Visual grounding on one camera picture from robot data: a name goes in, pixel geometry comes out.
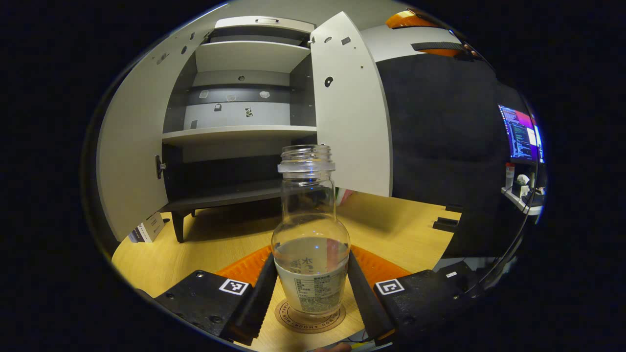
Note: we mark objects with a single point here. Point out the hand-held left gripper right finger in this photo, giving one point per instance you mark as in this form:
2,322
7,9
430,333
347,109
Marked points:
364,298

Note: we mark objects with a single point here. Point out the black stand base bar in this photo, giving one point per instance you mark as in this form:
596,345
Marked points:
454,208
446,225

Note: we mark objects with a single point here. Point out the round cork coaster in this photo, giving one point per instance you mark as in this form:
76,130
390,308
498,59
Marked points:
313,326

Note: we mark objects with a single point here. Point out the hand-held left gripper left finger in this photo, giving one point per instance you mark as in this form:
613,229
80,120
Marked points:
264,298

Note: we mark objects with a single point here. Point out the white cabinet drawer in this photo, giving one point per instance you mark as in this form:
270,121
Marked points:
234,23

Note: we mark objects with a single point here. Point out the computer monitor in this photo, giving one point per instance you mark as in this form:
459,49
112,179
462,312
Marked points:
518,132

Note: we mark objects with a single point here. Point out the small green white object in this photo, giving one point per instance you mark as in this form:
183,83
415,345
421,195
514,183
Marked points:
345,196

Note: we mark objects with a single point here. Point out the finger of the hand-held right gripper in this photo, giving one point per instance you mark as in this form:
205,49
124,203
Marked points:
440,47
408,20

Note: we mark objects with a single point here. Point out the grey white cabinet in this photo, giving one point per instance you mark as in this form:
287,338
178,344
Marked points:
220,198

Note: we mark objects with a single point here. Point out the clear glass bottle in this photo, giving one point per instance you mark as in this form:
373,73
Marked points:
308,205

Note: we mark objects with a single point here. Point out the white bottle red cap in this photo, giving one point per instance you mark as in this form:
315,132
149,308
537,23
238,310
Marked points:
509,177

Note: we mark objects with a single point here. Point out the white door with headphones sticker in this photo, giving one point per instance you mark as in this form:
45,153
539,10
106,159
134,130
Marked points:
352,122

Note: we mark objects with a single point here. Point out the white cabinet shelf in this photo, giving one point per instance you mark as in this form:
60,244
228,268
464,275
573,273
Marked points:
249,56
234,133

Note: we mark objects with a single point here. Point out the blue white paper box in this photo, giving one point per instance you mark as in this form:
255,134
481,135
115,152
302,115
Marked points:
146,229

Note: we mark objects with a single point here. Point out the white side shelf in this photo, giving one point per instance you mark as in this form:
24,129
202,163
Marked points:
521,203

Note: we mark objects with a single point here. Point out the white door with camera sticker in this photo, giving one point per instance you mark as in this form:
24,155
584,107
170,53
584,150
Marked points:
132,146

